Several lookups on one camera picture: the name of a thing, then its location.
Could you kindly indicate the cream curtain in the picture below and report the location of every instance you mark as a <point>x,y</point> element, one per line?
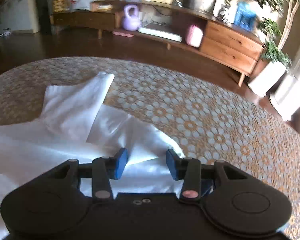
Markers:
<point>295,85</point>

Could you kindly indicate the white plant pot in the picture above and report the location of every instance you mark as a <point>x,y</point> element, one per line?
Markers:
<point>266,78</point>

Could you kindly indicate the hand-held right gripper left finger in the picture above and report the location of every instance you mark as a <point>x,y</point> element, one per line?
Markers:
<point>121,163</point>

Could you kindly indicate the pink flat board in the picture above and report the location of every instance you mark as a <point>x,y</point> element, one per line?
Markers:
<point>123,33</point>

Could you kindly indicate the purple kettlebell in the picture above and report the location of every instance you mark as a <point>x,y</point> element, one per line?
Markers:
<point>131,20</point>

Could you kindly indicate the wooden TV cabinet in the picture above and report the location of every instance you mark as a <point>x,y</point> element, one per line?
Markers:
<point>227,40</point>

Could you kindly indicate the dark tall cabinet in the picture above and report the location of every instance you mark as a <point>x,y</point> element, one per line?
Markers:
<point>43,7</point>

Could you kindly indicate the small white planter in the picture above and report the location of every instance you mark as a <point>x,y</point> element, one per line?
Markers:
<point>218,5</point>

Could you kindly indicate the tall leafy plant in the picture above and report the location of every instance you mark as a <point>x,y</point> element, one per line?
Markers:
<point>275,51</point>

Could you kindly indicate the white shirt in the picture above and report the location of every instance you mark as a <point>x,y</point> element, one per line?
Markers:
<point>65,120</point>

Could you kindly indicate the pink case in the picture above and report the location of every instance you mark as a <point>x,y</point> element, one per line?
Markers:
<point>194,36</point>

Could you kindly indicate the flat wooden box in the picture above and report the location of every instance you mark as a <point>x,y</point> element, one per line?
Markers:
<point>102,6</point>

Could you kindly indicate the cookie jar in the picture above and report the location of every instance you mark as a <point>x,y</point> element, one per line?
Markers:
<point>59,3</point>

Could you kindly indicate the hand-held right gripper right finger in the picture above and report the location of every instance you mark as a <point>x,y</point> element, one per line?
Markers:
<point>171,163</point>

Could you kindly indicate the lace-covered round table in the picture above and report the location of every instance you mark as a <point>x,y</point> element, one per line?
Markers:
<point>202,120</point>

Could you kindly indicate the blue box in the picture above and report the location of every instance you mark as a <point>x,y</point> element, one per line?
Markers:
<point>245,13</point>

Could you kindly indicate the white flat box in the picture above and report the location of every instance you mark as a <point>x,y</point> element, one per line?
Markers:
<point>161,32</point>

